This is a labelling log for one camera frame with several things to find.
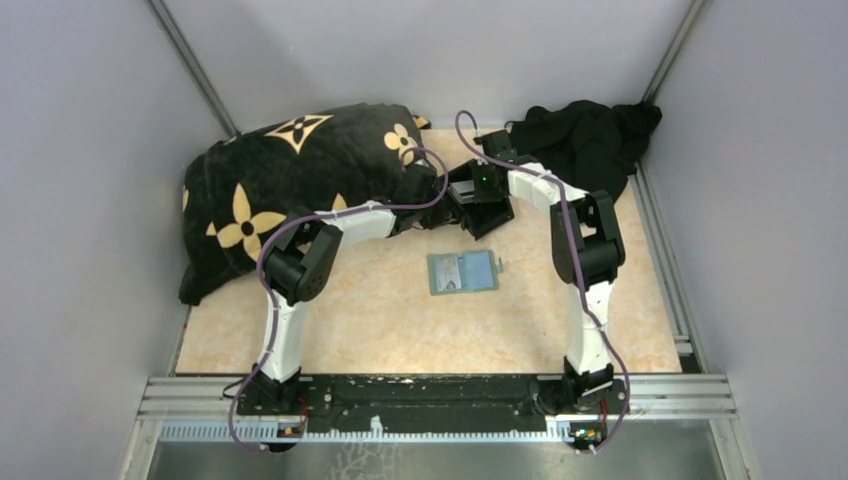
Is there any white VIP card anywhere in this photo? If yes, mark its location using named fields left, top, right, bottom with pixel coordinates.
left=433, top=255, right=462, bottom=293

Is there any green leather card holder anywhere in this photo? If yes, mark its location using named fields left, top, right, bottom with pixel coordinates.
left=427, top=250, right=503, bottom=296

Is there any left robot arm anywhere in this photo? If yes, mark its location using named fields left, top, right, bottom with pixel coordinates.
left=237, top=163, right=449, bottom=414

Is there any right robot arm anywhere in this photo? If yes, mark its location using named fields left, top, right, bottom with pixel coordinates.
left=456, top=129, right=626, bottom=412

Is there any stack of white cards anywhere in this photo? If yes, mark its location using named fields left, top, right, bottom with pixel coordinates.
left=448, top=180, right=475, bottom=205

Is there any black plastic card tray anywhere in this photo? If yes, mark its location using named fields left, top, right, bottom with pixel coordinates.
left=446, top=193, right=515, bottom=240

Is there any black crumpled cloth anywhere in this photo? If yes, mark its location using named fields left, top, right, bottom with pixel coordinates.
left=510, top=100, right=663, bottom=200

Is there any black floral patterned blanket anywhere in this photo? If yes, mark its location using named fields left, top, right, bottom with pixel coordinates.
left=178, top=103, right=431, bottom=306

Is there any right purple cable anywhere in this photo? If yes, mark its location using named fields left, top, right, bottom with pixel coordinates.
left=454, top=109, right=632, bottom=454

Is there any purple cable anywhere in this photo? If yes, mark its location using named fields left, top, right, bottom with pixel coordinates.
left=227, top=146, right=450, bottom=455
left=454, top=109, right=632, bottom=454

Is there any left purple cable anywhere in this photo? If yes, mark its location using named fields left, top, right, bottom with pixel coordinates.
left=227, top=146, right=450, bottom=455

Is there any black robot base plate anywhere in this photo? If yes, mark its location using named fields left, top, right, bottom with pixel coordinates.
left=236, top=374, right=625, bottom=434

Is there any aluminium front frame rail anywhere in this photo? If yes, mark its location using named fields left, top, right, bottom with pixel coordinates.
left=137, top=374, right=737, bottom=446

